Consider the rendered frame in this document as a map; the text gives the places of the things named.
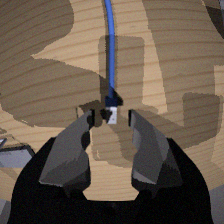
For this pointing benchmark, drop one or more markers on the blue network cable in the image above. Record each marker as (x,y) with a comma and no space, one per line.
(111,46)

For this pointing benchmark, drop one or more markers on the grey network port rack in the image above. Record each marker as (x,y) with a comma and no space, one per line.
(14,157)

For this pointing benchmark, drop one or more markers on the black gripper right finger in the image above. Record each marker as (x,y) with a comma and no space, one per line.
(161,166)

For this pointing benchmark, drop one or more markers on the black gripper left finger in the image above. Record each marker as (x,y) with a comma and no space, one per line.
(59,166)

